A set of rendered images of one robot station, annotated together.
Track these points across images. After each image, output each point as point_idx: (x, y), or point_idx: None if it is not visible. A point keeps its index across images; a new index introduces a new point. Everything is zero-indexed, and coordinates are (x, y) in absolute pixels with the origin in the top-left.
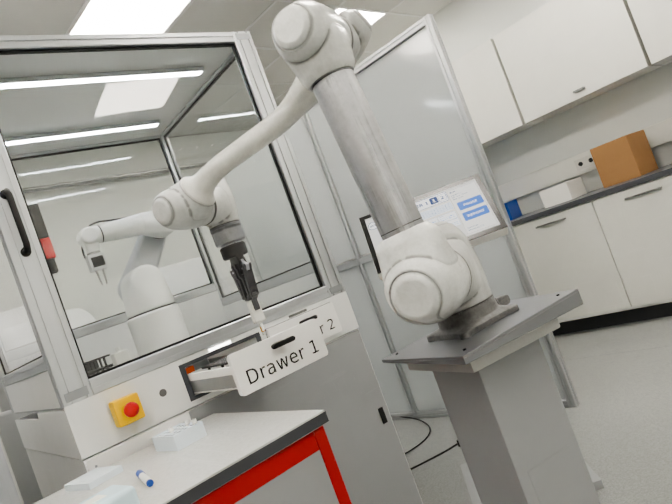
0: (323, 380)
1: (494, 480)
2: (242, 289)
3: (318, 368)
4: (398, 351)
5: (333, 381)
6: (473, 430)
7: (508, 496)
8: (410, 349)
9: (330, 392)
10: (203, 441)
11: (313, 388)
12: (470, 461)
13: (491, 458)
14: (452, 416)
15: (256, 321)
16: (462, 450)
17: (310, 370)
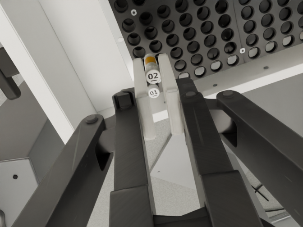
0: (286, 109)
1: (16, 118)
2: (188, 129)
3: (297, 119)
4: (31, 182)
5: (283, 119)
6: (3, 141)
7: (10, 114)
8: (4, 189)
9: (276, 103)
10: None
11: (282, 87)
12: (38, 120)
13: (1, 129)
14: (26, 144)
15: (132, 62)
16: (41, 124)
17: (298, 106)
